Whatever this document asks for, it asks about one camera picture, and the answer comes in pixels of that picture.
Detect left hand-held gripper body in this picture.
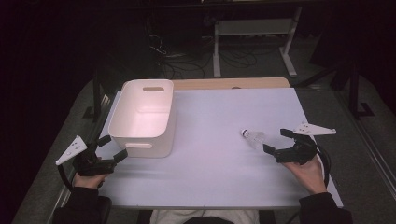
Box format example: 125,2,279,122
55,134,117,177

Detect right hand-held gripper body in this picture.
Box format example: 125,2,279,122
275,120,337,166

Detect clear plastic bottle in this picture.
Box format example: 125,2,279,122
240,129,267,150

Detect white plastic storage bin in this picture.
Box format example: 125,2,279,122
107,78,177,159

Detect person's left hand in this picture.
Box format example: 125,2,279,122
72,172,110,190

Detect person's right hand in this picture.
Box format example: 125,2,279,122
281,154,329,196

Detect black metal stand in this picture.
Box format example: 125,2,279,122
81,67,110,121
294,58,376,121

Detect white table cover board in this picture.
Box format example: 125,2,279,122
96,87,344,210

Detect person's lap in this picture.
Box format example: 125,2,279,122
148,208,262,224

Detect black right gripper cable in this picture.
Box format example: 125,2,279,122
313,144,332,189

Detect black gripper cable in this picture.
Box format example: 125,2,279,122
313,144,332,189
57,163,75,192

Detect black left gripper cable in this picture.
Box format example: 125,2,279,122
57,163,75,192

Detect tangled black floor cables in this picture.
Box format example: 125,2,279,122
145,15,207,80

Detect white metal desk frame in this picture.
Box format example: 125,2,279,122
212,7,304,78

